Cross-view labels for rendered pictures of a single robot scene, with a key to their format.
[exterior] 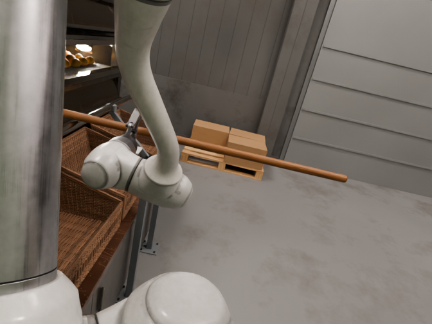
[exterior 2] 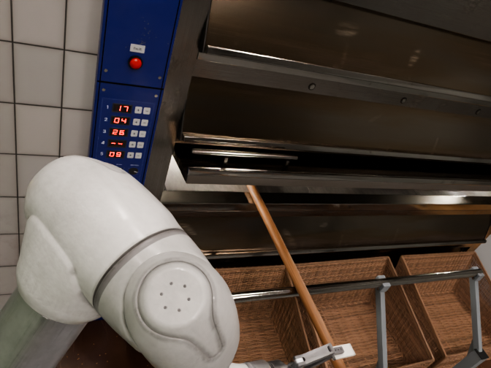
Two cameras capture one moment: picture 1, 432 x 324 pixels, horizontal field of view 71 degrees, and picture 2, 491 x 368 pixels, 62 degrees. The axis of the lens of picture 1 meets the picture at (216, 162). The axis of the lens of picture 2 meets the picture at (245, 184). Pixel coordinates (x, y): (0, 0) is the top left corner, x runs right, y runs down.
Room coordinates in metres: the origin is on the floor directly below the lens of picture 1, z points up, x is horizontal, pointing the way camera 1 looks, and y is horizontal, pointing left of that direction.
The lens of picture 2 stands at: (0.40, -0.06, 2.09)
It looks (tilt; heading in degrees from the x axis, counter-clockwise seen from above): 36 degrees down; 59
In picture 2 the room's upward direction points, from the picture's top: 22 degrees clockwise
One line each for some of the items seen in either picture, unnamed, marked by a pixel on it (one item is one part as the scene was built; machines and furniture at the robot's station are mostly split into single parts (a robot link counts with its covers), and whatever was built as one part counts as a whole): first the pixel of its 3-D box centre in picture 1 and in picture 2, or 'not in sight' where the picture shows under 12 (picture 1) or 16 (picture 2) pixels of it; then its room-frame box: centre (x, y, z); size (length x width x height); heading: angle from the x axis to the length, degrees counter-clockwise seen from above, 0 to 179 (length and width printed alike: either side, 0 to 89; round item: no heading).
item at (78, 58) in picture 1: (42, 53); not in sight; (2.16, 1.38, 1.21); 0.61 x 0.48 x 0.06; 92
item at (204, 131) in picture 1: (225, 147); not in sight; (4.06, -0.09, 0.21); 1.13 x 0.77 x 0.42; 92
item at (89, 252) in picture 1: (44, 222); (233, 339); (1.02, 0.64, 0.72); 0.56 x 0.49 x 0.28; 0
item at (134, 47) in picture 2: not in sight; (136, 58); (0.55, 0.85, 1.67); 0.03 x 0.02 x 0.06; 2
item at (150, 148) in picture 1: (134, 137); (453, 306); (2.23, 0.67, 0.72); 0.56 x 0.49 x 0.28; 1
